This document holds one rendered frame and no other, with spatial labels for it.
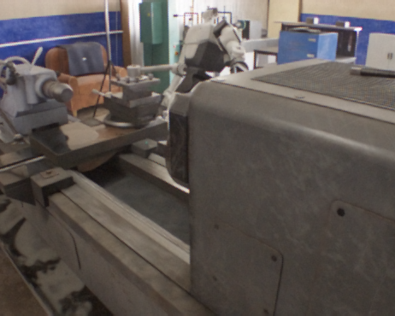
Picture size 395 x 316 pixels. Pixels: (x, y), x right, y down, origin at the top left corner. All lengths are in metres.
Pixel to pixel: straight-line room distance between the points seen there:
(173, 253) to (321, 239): 0.55
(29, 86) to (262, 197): 1.47
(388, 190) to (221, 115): 0.27
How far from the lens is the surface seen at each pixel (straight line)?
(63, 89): 1.65
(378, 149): 0.46
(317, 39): 2.90
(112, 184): 1.62
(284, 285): 0.63
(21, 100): 1.89
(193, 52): 2.42
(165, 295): 0.89
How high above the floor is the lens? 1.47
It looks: 24 degrees down
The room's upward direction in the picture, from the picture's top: straight up
